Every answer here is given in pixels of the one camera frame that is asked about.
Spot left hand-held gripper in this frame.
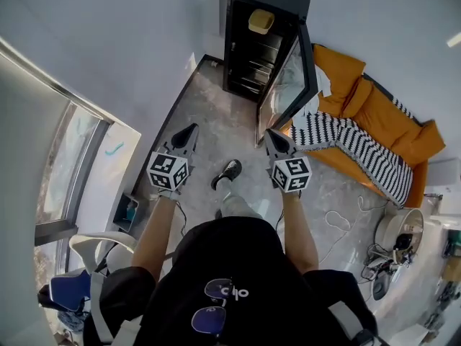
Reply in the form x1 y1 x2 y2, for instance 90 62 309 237
146 122 200 200

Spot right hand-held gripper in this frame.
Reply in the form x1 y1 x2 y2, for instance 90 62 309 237
264 128 313 198

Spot black fridge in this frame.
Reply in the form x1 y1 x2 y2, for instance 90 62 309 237
222 0 313 104

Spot yellow container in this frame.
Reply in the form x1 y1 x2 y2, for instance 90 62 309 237
248 8 276 35

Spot person's left forearm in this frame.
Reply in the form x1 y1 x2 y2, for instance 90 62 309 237
130 195 178 283

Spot person's right forearm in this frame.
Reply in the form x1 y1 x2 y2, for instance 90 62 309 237
279 191 320 275

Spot glass fridge door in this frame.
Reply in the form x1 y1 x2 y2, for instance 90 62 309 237
254 22 320 149

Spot person's black shoe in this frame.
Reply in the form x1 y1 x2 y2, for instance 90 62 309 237
210 159 243 191

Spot white cloth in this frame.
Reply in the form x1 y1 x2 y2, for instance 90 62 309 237
301 65 334 123

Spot person's grey trouser leg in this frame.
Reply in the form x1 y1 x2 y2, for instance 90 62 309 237
219 178 264 221

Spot black white striped blanket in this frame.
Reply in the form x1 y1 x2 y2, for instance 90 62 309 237
289 111 415 209

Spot small grey box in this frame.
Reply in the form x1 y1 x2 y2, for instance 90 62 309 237
112 192 142 234

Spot orange sofa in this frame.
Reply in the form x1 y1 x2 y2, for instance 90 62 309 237
279 43 447 209

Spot striped cushion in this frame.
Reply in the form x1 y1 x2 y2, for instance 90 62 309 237
391 97 416 120

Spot white chair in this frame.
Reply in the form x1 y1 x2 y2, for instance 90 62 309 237
68 230 139 278

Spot person's black t-shirt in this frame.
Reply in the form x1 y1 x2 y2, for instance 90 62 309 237
83 216 379 346

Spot round metal bin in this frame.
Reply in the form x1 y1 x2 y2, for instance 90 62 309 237
374 207 426 263

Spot white cabinet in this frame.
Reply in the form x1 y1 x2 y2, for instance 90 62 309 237
423 156 461 226

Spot grey round device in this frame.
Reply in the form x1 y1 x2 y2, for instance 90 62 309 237
370 271 393 302

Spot purple tinted sunglasses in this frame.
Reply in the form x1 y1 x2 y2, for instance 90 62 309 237
190 278 235 338

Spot white cable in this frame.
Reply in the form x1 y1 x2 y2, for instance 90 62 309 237
318 194 390 266

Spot window frame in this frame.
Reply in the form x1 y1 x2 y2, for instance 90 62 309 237
33 95 115 247

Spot tangle of black cables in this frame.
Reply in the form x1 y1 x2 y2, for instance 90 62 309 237
359 242 413 285

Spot grey backpack strap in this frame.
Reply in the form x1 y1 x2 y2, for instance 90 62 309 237
326 300 379 346
89 271 142 346

